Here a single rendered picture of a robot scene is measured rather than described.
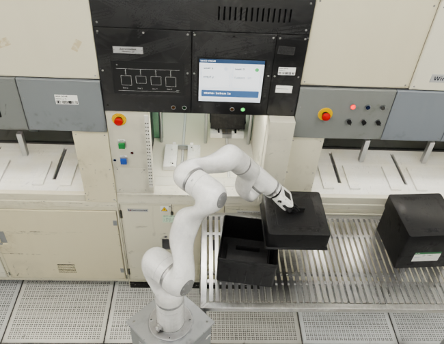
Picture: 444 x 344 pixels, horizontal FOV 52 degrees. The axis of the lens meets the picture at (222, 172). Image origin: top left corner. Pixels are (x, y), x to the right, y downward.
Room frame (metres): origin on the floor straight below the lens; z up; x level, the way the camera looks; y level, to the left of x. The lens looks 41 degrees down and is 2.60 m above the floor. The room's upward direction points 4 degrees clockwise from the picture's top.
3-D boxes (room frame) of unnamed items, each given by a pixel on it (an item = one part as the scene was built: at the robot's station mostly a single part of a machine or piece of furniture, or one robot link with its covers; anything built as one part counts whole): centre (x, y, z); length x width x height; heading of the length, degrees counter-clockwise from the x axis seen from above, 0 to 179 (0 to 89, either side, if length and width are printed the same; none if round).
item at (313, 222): (1.51, -0.36, 1.02); 0.29 x 0.29 x 0.13; 4
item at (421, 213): (1.60, -1.02, 0.89); 0.29 x 0.29 x 0.25; 8
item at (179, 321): (1.07, 0.18, 0.85); 0.19 x 0.19 x 0.18
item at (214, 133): (2.39, -0.01, 0.89); 0.22 x 0.21 x 0.04; 4
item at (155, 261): (1.09, 0.21, 1.07); 0.19 x 0.12 x 0.24; 50
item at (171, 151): (2.05, 0.24, 0.89); 0.22 x 0.21 x 0.04; 4
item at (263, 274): (1.43, -0.15, 0.85); 0.28 x 0.28 x 0.17; 86
